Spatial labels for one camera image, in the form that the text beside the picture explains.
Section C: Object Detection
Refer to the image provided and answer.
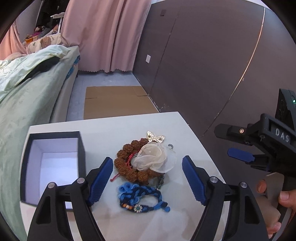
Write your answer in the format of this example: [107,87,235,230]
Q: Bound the blue braided cord bracelet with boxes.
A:
[117,182,171,213]

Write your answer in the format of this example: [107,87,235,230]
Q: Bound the white fabric flower hairpiece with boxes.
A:
[130,142,177,174]

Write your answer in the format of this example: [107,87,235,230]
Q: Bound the brown rudraksha bead bracelet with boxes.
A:
[113,138,164,183]

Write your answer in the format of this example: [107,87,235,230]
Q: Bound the dark beaded bracelets pile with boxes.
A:
[147,173,166,188]

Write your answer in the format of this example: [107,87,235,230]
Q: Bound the black jewelry box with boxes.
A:
[20,131,86,206]

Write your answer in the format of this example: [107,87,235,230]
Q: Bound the person's right hand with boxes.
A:
[256,179,296,239]

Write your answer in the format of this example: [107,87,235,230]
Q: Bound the gold butterfly brooch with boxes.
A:
[147,131,165,143]

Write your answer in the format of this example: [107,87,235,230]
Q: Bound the flat brown cardboard sheet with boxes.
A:
[84,86,159,120]

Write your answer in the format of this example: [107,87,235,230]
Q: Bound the bed with green sheet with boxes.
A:
[1,46,79,240]

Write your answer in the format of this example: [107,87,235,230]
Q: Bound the light green duvet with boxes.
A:
[1,45,70,100]

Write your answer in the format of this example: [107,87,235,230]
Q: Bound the pink curtain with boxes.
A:
[0,0,152,73]

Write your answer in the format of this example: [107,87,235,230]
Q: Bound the patterned pillow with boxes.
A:
[26,34,62,54]

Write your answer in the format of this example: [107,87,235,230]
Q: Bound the white wall socket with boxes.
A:
[145,55,151,63]

